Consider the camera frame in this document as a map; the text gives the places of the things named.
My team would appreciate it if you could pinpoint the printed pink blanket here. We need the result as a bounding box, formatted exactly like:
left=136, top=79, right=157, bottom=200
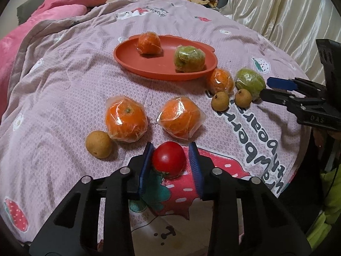
left=0, top=0, right=320, bottom=256

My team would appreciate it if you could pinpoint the person's right forearm green sleeve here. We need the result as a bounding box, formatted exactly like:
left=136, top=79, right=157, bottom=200
left=306, top=131, right=341, bottom=246

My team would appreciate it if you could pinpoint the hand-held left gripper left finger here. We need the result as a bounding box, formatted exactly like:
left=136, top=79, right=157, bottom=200
left=29, top=142, right=155, bottom=256

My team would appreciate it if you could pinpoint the plain pink blanket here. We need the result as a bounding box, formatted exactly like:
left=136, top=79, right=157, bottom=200
left=0, top=0, right=107, bottom=118

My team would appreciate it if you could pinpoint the small brown longan fruit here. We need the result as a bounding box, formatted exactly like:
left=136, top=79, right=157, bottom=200
left=211, top=91, right=230, bottom=112
left=234, top=88, right=253, bottom=109

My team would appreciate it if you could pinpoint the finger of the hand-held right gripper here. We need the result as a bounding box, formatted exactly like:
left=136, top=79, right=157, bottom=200
left=260, top=89, right=297, bottom=108
left=267, top=77, right=328, bottom=97

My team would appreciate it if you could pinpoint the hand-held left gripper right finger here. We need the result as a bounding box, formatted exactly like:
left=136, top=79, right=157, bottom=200
left=188, top=141, right=312, bottom=256

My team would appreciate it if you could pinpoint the cream satin cloth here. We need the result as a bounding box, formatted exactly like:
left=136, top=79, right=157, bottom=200
left=218, top=0, right=341, bottom=75

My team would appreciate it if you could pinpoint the plastic-wrapped orange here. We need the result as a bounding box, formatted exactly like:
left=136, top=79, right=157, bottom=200
left=157, top=97, right=205, bottom=140
left=206, top=68, right=235, bottom=96
left=137, top=31, right=162, bottom=55
left=105, top=96, right=149, bottom=143

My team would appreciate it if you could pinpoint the large brown longan fruit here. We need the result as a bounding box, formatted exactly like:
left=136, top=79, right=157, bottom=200
left=85, top=130, right=114, bottom=159

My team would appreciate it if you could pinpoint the plastic-wrapped green fruit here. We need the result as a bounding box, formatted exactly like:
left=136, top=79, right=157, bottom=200
left=234, top=68, right=267, bottom=101
left=174, top=45, right=206, bottom=73

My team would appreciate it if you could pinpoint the red tomato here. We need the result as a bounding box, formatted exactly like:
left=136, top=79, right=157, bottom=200
left=152, top=142, right=186, bottom=179

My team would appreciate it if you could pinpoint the orange oval plate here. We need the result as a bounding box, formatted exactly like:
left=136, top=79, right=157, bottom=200
left=113, top=35, right=217, bottom=81

